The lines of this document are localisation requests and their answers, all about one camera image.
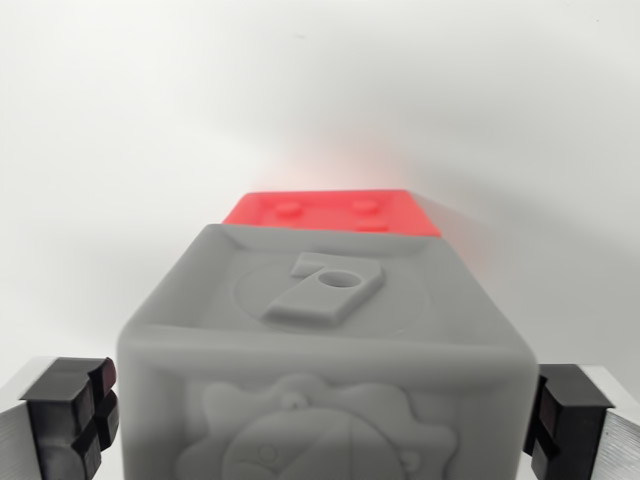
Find grey embossed toy cube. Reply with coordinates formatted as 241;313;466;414
114;222;539;480

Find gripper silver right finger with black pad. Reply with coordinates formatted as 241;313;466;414
521;363;640;480

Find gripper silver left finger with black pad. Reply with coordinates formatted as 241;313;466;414
0;355;120;480

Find red toy cube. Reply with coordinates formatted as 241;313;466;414
221;188;443;238

